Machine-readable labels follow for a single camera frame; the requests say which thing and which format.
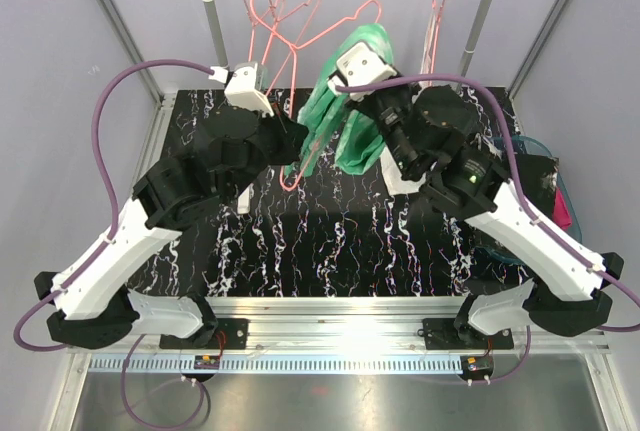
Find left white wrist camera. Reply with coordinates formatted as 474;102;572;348
209;61;274;116

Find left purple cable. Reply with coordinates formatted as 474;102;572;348
12;59;216;353

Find aluminium corner post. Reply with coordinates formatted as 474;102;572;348
508;0;572;99
69;0;166;112

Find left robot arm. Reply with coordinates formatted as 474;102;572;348
35;106;308;350

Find black white tie-dye trousers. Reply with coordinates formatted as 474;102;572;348
474;135;559;266

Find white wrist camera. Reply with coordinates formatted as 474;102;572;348
327;41;399;102
209;61;274;116

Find right aluminium corner post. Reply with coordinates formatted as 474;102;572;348
508;0;572;99

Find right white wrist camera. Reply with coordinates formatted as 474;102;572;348
327;41;399;102

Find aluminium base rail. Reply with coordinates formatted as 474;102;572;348
67;295;614;355

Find pink trousers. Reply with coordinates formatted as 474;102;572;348
552;186;574;231

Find white slotted cable duct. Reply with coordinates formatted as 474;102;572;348
89;353;462;375

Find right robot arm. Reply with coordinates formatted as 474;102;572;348
348;83;623;347

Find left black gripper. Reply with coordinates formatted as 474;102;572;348
224;97;308;200

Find pink wire hanger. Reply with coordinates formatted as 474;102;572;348
244;0;393;192
249;0;321;117
242;0;279;65
429;0;447;73

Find purple floor cable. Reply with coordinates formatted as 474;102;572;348
122;335;214;428

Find left aluminium corner post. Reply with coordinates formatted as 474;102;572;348
69;0;166;112

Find green tie-dye trousers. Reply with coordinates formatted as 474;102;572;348
297;23;394;178

